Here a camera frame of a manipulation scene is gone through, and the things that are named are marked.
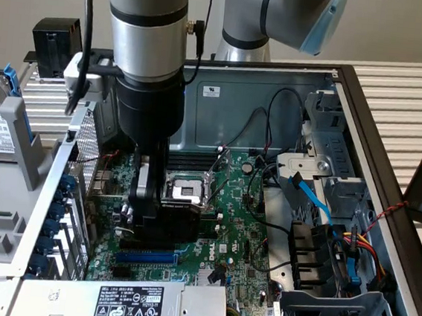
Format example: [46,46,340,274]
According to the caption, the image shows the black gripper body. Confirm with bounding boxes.
[106,63,190,163]

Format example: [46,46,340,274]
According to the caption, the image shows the green graphics card black shroud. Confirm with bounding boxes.
[79,186,204,254]

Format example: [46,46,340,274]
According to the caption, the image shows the silver CPU socket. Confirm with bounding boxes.
[160,168,220,208]

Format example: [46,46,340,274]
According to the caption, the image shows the long black expansion slot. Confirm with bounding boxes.
[118,233,179,256]

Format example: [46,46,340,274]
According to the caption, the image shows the blue expansion slot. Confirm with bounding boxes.
[115,245,180,270]

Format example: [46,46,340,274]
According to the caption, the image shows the black RAM slot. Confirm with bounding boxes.
[167,141,225,167]
[167,152,219,176]

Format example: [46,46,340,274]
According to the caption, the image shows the short black expansion slot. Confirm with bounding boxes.
[111,266,131,280]

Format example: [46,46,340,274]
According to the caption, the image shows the blue card retainer clip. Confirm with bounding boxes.
[34,236,57,258]
[58,172,79,200]
[26,253,50,277]
[39,218,62,241]
[45,201,68,224]

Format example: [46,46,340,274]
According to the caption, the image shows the green Dell motherboard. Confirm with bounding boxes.
[83,138,290,316]

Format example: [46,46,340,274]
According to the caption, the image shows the open metal PC case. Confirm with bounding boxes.
[0,31,422,316]

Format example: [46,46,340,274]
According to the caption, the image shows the silver chipset heatsink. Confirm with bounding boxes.
[196,268,224,289]

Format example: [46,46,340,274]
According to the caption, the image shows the metal socket cover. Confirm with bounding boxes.
[205,146,234,210]

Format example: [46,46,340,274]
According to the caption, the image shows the silver power supply unit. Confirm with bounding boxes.
[12,265,231,316]

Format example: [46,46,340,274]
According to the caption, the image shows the black plastic box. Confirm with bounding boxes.
[27,13,86,83]

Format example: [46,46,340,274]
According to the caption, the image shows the grey plastic parts rack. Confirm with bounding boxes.
[0,66,62,274]

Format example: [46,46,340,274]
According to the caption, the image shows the blue plastic disk carrier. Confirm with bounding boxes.
[0,62,39,149]

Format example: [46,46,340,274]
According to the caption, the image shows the black plastic fan shroud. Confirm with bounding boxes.
[283,219,348,295]

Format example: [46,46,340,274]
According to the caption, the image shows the silver metal drive cage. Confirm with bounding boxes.
[269,85,387,235]

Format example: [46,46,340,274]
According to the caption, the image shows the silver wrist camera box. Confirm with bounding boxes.
[61,51,112,103]

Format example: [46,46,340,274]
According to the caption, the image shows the red black twisted wire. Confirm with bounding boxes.
[361,196,412,241]
[73,146,121,170]

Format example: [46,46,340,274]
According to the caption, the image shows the black cable gold connector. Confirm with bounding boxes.
[179,0,217,88]

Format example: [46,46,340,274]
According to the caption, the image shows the thin black wire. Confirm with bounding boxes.
[262,86,307,157]
[242,160,301,237]
[222,103,271,154]

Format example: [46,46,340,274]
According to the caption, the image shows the thick black camera cable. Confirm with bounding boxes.
[64,0,98,117]

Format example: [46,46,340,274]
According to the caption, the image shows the blue flat disk wire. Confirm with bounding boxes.
[284,171,345,234]

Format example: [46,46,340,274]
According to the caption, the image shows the yellow red power wires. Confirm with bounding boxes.
[336,224,392,281]

